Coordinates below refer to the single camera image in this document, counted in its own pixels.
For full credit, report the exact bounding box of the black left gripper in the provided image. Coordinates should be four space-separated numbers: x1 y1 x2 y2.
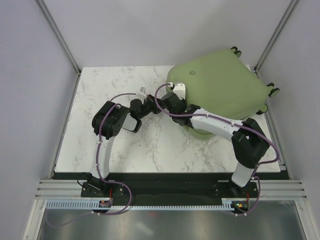
138 94 166 120

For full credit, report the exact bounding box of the green hard-shell suitcase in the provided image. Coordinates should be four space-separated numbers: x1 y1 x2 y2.
166 46 280 140

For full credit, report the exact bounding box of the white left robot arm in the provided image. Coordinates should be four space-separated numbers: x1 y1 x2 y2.
81 94 161 198

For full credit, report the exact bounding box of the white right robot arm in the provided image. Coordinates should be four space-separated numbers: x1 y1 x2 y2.
156 92 271 197

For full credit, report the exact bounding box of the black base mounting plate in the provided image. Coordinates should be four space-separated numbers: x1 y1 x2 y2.
90 173 258 205

